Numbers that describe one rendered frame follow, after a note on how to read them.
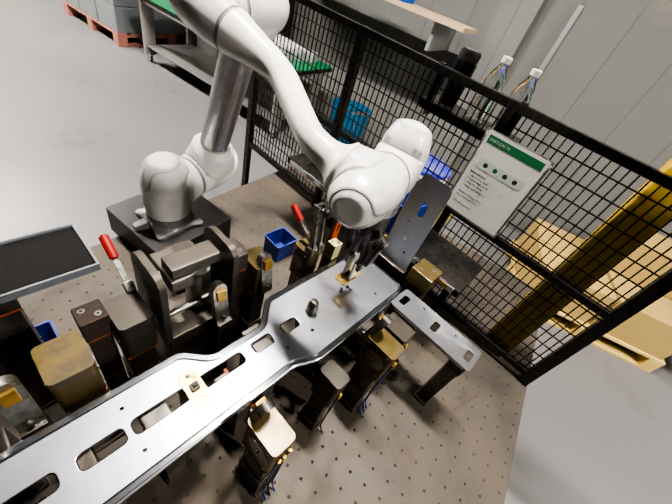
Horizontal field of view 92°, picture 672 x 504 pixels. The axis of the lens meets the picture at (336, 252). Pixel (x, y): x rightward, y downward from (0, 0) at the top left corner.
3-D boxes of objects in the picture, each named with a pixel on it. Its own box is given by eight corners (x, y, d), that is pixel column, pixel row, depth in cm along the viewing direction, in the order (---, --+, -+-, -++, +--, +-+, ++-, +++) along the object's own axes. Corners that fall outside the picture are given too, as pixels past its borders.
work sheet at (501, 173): (493, 239, 116) (555, 163, 96) (442, 203, 125) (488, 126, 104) (495, 237, 118) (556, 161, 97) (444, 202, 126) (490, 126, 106)
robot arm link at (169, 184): (133, 206, 119) (120, 155, 103) (175, 186, 131) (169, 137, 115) (166, 229, 116) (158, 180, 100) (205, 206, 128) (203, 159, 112)
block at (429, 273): (389, 341, 127) (431, 282, 104) (374, 327, 130) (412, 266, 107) (400, 330, 133) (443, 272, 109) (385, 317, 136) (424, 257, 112)
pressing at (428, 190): (404, 271, 113) (453, 191, 91) (379, 251, 117) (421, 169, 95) (405, 270, 113) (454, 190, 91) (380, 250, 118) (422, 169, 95)
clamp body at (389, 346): (357, 421, 103) (401, 370, 80) (331, 392, 107) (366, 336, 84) (369, 407, 107) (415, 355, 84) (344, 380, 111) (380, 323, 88)
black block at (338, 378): (317, 440, 96) (346, 401, 76) (296, 413, 99) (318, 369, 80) (330, 428, 99) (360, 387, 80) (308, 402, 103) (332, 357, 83)
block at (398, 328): (377, 392, 111) (412, 351, 93) (352, 366, 116) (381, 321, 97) (389, 379, 116) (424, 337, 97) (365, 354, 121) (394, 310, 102)
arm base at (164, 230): (122, 216, 122) (119, 205, 118) (180, 197, 135) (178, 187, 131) (147, 247, 116) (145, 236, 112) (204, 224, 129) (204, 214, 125)
